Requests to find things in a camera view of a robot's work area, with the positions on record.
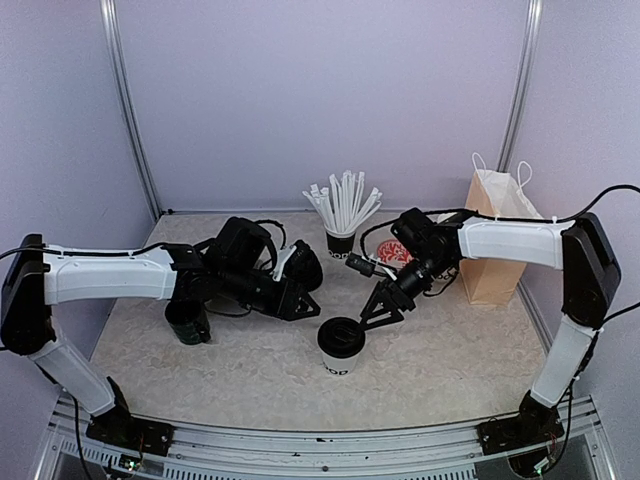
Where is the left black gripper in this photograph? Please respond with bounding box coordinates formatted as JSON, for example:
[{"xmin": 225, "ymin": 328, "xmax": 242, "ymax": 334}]
[{"xmin": 220, "ymin": 263, "xmax": 321, "ymax": 321}]

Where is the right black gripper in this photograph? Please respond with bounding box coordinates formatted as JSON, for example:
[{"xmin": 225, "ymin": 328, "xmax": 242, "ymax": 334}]
[{"xmin": 361, "ymin": 249, "xmax": 455, "ymax": 329}]

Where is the white paper cup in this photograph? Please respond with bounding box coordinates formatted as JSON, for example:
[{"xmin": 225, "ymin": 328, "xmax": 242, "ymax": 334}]
[{"xmin": 322, "ymin": 352, "xmax": 359, "ymax": 377}]

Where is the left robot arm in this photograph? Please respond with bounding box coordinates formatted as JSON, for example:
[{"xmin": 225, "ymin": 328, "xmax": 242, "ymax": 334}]
[{"xmin": 1, "ymin": 217, "xmax": 323, "ymax": 445}]

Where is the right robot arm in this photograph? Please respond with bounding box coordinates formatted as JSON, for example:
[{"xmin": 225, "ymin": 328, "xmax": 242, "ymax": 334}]
[{"xmin": 356, "ymin": 207, "xmax": 639, "ymax": 449}]

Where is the stack of black lids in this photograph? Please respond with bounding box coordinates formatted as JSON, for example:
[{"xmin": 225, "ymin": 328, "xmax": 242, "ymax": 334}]
[{"xmin": 285, "ymin": 240, "xmax": 323, "ymax": 292}]

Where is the red patterned bowl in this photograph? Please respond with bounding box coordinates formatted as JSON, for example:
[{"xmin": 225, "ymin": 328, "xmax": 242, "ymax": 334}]
[{"xmin": 376, "ymin": 239, "xmax": 413, "ymax": 269}]

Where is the black cup holding straws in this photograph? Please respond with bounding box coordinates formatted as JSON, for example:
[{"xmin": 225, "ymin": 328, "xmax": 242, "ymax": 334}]
[{"xmin": 325, "ymin": 228, "xmax": 357, "ymax": 260}]

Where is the bundle of wrapped white straws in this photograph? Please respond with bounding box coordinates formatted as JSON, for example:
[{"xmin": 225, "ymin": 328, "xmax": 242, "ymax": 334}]
[{"xmin": 302, "ymin": 170, "xmax": 383, "ymax": 236}]

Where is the stack of white paper cups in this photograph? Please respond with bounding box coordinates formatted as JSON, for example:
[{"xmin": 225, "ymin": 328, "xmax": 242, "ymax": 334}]
[{"xmin": 432, "ymin": 212, "xmax": 464, "ymax": 280}]

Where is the brown paper bag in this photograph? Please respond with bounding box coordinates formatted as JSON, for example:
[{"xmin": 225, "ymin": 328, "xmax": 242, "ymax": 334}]
[{"xmin": 460, "ymin": 152, "xmax": 541, "ymax": 306}]

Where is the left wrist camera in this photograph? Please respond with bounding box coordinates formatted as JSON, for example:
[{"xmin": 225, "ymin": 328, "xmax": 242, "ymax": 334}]
[{"xmin": 271, "ymin": 240, "xmax": 310, "ymax": 282}]

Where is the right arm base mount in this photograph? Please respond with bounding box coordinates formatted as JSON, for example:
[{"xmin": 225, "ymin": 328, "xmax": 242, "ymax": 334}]
[{"xmin": 476, "ymin": 409, "xmax": 565, "ymax": 455}]

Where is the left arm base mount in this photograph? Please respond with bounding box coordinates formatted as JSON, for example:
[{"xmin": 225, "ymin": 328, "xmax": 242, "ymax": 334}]
[{"xmin": 86, "ymin": 414, "xmax": 174, "ymax": 457}]

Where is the right aluminium post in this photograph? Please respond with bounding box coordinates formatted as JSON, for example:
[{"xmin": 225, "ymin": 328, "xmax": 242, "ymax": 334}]
[{"xmin": 497, "ymin": 0, "xmax": 544, "ymax": 172}]

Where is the aluminium post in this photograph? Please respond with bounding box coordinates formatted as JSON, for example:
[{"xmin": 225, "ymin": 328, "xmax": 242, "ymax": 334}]
[
  {"xmin": 100, "ymin": 0, "xmax": 163, "ymax": 221},
  {"xmin": 497, "ymin": 0, "xmax": 544, "ymax": 172}
]

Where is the aluminium front rail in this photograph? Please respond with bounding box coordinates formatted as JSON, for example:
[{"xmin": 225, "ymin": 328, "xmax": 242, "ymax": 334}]
[{"xmin": 39, "ymin": 394, "xmax": 616, "ymax": 480}]

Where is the left aluminium post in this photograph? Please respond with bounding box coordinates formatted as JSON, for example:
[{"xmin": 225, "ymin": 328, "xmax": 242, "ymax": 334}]
[{"xmin": 100, "ymin": 0, "xmax": 163, "ymax": 221}]

